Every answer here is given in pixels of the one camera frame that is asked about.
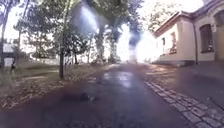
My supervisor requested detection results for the grass verge with leaves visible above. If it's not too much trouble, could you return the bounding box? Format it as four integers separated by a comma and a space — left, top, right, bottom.
0, 61, 113, 112

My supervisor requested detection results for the dark grey asphalt road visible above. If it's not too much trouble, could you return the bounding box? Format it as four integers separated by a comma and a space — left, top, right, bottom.
0, 63, 192, 128

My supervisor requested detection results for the beige building with red roof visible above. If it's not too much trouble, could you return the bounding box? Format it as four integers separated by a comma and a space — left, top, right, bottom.
151, 0, 224, 67

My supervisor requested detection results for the cobblestone strip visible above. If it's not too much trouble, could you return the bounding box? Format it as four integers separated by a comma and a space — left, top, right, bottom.
143, 79, 224, 128

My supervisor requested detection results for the grey paved sidewalk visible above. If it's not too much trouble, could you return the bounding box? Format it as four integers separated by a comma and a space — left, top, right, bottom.
141, 61, 224, 112

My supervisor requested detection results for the row of trees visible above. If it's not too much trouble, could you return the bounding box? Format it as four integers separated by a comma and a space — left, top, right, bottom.
0, 0, 179, 80

